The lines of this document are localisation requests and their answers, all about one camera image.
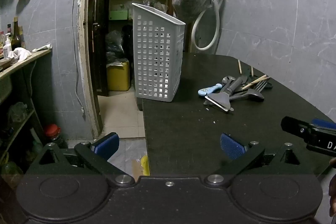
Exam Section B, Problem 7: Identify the black plastic bag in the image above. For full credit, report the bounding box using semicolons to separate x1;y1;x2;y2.
105;30;127;65

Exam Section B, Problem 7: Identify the white cloth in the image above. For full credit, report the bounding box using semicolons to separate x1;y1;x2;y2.
7;47;32;62

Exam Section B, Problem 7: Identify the dark glass bottle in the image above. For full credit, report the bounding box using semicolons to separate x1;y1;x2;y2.
12;17;22;51

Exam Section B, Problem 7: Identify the worn pale door frame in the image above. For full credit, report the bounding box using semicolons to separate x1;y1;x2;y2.
78;0;210;139

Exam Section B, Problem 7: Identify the metal fork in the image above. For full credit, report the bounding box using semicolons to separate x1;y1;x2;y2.
253;80;268;92

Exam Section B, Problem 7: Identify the amber bottle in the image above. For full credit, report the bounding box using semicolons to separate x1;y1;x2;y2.
19;26;26;48

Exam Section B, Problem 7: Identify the green box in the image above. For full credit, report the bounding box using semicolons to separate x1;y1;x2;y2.
110;10;130;21

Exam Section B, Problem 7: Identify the white hose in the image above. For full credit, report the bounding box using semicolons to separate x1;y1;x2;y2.
191;0;229;51

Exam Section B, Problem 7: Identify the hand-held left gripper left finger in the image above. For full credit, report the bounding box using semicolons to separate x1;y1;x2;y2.
25;132;135;187

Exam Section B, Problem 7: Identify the white pump bottle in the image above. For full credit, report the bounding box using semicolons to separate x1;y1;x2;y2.
3;33;13;59

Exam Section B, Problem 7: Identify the white perforated plastic basket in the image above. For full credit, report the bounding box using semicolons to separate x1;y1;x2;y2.
131;3;187;102

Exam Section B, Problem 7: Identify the white tube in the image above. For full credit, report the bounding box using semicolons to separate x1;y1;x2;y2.
32;44;52;53

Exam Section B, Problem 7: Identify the blue-handled metal spoon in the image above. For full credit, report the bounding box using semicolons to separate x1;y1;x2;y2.
198;84;223;97

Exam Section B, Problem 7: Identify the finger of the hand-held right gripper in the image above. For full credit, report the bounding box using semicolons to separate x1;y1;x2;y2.
281;116;336;157
311;118;336;132

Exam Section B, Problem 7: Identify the red-lid jar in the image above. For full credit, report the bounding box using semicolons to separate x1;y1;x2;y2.
43;124;67;149

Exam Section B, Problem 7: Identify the clear bagged food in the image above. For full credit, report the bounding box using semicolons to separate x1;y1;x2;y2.
143;0;168;12

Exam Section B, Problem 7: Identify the dark wooden door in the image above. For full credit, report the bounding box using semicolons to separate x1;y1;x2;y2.
88;0;112;97

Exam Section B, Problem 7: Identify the white power cable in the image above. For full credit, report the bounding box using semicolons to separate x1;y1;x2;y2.
71;0;85;119

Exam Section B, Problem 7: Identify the yellow plastic container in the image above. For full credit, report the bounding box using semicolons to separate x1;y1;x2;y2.
140;154;151;176

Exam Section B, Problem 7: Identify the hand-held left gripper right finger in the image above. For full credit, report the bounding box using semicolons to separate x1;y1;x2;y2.
203;133;319;187

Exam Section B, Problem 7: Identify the wooden side shelf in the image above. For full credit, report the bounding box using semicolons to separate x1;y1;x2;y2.
0;49;51;167

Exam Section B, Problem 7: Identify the person's right hand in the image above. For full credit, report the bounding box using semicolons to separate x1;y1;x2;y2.
329;157;336;217

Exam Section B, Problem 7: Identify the yellow jerrycan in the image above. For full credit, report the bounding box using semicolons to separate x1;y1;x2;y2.
106;61;131;92

